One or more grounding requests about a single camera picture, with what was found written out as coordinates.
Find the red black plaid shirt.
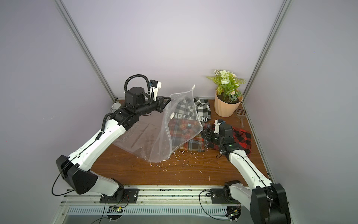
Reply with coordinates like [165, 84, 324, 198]
[201, 125, 252, 156]

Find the black white plaid shirt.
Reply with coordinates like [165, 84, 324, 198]
[172, 97, 211, 122]

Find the clear plastic vacuum bag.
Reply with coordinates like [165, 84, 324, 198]
[113, 89, 194, 163]

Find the multicolour plaid shirt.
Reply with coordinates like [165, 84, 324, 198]
[168, 119, 205, 152]

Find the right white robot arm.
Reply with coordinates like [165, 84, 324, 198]
[202, 119, 291, 224]

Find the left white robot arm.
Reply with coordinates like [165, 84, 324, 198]
[56, 87, 171, 201]

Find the small metal can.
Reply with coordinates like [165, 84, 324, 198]
[111, 102, 121, 111]

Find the peach flower pot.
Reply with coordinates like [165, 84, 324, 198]
[214, 91, 243, 118]

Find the green artificial plant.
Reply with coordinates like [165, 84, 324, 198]
[206, 70, 246, 104]

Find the right circuit board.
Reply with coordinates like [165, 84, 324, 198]
[225, 206, 241, 222]

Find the circuit board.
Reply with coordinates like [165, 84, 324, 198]
[107, 206, 124, 221]
[225, 206, 241, 222]

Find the left circuit board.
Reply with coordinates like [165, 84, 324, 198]
[107, 206, 124, 221]

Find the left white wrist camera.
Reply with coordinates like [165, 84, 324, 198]
[149, 79, 162, 101]

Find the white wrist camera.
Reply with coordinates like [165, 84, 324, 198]
[214, 119, 226, 133]
[149, 79, 162, 101]

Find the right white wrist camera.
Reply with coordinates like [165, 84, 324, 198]
[214, 119, 226, 133]

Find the right black base cable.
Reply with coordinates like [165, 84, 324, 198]
[198, 190, 233, 221]

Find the black base cable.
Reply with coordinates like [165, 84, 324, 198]
[198, 190, 233, 221]
[92, 193, 130, 224]

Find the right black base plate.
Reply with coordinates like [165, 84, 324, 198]
[210, 187, 239, 204]

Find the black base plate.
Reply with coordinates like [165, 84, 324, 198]
[99, 188, 139, 204]
[210, 187, 239, 204]

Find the aluminium mounting rail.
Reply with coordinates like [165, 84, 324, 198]
[58, 185, 246, 220]

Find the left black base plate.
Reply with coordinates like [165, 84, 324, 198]
[99, 188, 139, 204]

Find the left black base cable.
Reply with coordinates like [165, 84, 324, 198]
[92, 193, 130, 224]

